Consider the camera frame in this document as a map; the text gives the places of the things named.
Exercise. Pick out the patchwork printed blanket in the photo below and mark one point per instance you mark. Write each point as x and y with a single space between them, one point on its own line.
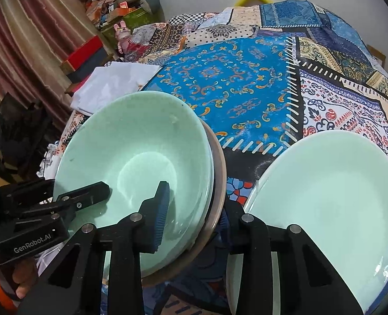
246 72

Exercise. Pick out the green bag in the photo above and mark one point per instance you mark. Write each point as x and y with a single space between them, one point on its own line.
135 18

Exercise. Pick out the striped brown curtain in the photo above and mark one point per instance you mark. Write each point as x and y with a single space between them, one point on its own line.
26 39

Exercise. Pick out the pink bowl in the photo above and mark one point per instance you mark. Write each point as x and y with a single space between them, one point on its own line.
221 177

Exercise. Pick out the green plate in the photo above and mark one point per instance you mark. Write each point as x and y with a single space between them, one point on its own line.
328 203

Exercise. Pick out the wooden bed frame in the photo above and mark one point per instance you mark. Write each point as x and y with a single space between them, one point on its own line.
381 59

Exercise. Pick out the pink bunny toy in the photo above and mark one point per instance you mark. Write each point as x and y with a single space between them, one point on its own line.
123 36

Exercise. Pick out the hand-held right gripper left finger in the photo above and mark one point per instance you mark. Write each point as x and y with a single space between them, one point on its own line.
159 216

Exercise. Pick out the green bowl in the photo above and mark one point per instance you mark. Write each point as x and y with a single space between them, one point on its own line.
115 144

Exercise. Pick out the person's left hand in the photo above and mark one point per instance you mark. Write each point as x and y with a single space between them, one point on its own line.
25 275

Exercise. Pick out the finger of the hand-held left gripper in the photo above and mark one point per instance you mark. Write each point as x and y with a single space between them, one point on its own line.
23 190
89 193

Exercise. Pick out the red box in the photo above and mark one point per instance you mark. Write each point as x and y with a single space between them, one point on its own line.
82 51

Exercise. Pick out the white cloth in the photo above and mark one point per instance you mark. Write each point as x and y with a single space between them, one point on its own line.
108 85

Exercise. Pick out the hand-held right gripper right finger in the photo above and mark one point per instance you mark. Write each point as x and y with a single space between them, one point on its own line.
243 236

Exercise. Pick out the dark grey box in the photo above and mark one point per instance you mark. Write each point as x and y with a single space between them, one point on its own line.
89 67

